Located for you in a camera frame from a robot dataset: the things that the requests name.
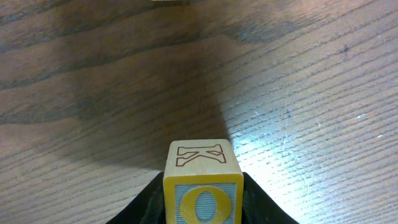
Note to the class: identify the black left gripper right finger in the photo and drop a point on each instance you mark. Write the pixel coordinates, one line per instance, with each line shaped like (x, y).
(259, 208)

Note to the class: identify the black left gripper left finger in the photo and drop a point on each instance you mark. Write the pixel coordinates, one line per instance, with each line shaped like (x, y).
(146, 208)

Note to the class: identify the yellow O block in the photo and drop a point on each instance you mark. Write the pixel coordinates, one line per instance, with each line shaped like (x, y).
(203, 182)

